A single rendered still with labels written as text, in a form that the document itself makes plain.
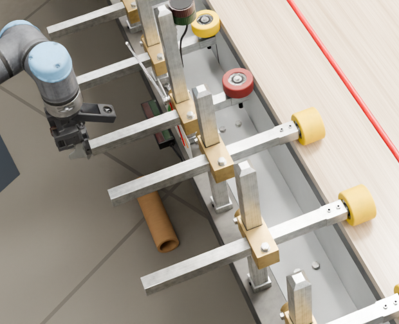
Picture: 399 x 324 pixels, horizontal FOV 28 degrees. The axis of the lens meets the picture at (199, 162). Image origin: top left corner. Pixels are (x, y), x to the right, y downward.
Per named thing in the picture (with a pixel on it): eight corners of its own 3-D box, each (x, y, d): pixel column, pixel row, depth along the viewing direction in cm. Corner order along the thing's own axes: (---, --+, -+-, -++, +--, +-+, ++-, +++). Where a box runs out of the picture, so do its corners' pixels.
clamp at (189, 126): (186, 135, 209) (183, 123, 205) (169, 101, 217) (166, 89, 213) (206, 128, 210) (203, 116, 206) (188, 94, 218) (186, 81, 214)
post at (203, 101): (219, 218, 211) (196, 96, 173) (214, 209, 213) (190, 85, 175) (231, 214, 211) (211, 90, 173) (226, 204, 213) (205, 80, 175)
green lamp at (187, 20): (176, 28, 189) (174, 21, 187) (168, 13, 193) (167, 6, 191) (200, 20, 190) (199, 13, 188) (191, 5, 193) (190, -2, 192)
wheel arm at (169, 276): (147, 297, 169) (144, 288, 167) (142, 283, 172) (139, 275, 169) (362, 213, 175) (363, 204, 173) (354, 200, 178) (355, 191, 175)
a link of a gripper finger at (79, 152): (71, 163, 209) (63, 141, 202) (92, 156, 210) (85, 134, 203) (74, 172, 207) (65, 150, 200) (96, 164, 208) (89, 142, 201)
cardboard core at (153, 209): (155, 243, 278) (130, 180, 296) (159, 255, 285) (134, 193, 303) (177, 235, 279) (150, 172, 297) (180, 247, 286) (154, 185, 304)
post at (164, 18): (185, 144, 223) (157, 15, 185) (181, 135, 225) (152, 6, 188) (197, 140, 224) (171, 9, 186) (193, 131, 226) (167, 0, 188)
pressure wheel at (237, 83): (232, 121, 213) (228, 92, 204) (221, 101, 218) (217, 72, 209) (260, 111, 214) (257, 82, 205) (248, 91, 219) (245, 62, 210)
